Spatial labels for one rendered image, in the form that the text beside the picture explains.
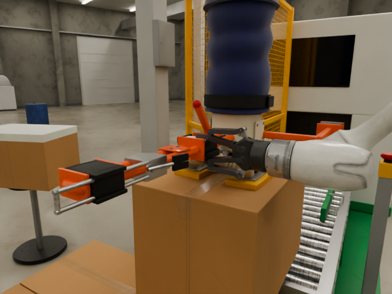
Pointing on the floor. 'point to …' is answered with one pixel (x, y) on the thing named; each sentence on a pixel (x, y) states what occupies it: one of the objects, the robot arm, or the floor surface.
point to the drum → (37, 114)
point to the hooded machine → (7, 95)
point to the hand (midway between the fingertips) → (195, 146)
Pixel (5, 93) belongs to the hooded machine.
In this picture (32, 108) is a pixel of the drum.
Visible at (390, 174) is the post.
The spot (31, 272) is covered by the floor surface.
